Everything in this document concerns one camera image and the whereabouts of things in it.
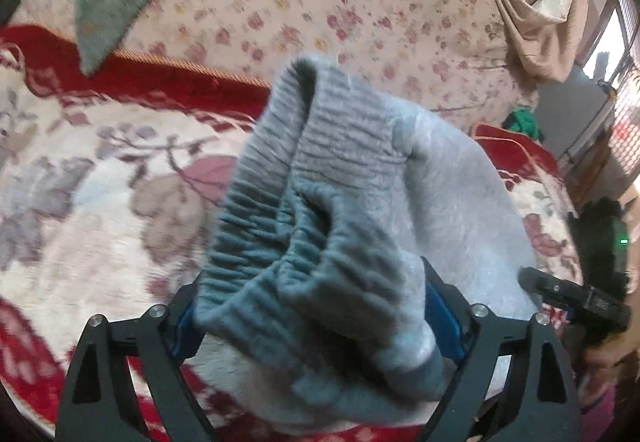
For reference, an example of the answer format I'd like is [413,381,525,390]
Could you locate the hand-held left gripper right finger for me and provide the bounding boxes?
[420,256,584,442]

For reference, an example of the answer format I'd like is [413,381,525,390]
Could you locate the person's right hand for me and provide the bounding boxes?
[584,332,640,393]

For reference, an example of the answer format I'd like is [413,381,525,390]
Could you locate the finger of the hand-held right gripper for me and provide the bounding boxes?
[517,266,592,311]

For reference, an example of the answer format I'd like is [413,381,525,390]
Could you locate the green cloth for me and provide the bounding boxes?
[502,108,544,141]

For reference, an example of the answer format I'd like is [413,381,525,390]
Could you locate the grey cabinet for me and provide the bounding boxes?
[532,67,619,164]

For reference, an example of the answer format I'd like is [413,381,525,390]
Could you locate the window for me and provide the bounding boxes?
[582,0,640,90]

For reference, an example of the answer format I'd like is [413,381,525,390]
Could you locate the light grey fleece pants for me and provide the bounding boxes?
[192,53,543,438]

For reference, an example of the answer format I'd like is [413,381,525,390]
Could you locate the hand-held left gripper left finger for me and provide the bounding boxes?
[54,282,217,442]

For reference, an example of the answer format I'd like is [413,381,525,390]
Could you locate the red floral blanket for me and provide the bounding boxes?
[0,24,586,442]

